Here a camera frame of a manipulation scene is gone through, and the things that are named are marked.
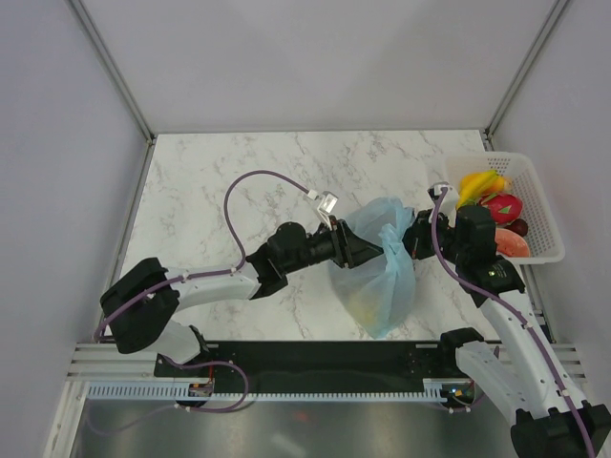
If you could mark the yellow fake banana bunch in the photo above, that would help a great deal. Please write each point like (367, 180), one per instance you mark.
(479, 183)

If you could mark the right aluminium corner post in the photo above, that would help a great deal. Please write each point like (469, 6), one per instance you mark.
(543, 36)

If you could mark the red fake dragon fruit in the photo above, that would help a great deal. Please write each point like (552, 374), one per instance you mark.
(504, 208)

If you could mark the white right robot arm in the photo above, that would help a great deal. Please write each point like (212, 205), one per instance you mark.
(548, 413)

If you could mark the aluminium frame rail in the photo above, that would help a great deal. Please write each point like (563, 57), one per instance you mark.
(102, 362)

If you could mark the orange fake peach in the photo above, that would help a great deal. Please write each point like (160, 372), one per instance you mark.
(501, 185)

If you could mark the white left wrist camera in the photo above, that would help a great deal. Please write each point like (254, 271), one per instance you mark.
(325, 203)

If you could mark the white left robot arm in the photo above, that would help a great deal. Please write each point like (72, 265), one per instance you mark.
(140, 307)

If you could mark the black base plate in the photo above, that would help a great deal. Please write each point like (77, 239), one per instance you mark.
(349, 366)

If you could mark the dark purple fake plum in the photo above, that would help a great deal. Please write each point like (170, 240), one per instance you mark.
(519, 226)

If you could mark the white slotted cable duct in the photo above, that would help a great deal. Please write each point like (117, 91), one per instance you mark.
(429, 392)

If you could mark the fake watermelon slice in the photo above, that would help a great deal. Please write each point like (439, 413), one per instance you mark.
(511, 244)

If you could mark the light blue plastic bag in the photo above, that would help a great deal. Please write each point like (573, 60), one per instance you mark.
(389, 278)

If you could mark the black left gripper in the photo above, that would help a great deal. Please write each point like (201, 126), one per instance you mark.
(347, 249)

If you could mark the aluminium corner post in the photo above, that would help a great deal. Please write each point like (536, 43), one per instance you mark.
(110, 67)
(543, 36)

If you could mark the left aluminium corner post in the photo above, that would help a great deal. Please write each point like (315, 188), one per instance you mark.
(110, 67)

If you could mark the white plastic fruit basket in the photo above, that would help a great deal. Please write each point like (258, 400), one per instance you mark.
(543, 239)

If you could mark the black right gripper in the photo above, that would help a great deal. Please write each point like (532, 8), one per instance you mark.
(415, 236)

